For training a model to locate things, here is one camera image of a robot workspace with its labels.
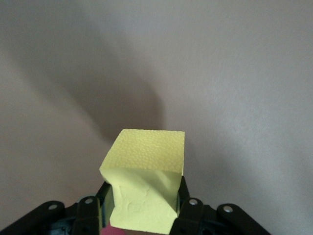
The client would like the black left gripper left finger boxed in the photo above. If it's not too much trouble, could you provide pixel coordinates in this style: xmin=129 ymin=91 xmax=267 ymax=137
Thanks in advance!
xmin=0 ymin=182 xmax=115 ymax=235

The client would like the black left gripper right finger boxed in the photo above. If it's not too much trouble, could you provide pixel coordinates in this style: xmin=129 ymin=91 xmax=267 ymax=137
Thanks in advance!
xmin=170 ymin=175 xmax=269 ymax=235

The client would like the yellow foam cube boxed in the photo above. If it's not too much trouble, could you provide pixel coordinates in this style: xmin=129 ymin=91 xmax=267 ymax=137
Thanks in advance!
xmin=99 ymin=129 xmax=186 ymax=233

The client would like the brown table cover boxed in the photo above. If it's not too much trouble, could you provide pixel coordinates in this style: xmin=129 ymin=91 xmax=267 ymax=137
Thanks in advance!
xmin=0 ymin=0 xmax=313 ymax=235

